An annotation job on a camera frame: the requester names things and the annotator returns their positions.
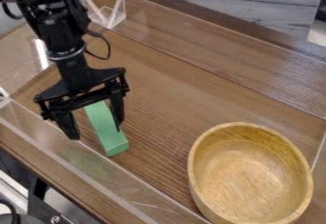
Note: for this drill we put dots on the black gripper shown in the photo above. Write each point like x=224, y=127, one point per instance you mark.
x=81, y=87

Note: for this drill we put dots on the green rectangular block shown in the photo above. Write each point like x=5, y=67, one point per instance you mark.
x=109, y=136

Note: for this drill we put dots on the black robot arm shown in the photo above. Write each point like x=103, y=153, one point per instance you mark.
x=60, y=22

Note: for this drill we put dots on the brown wooden bowl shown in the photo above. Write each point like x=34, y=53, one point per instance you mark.
x=248, y=176

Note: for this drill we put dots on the clear acrylic corner bracket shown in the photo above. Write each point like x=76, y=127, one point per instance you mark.
x=104, y=16

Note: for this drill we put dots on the clear acrylic front wall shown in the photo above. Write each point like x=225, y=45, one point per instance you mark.
x=90, y=180

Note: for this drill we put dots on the black table leg bracket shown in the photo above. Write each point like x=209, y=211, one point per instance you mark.
x=37, y=208

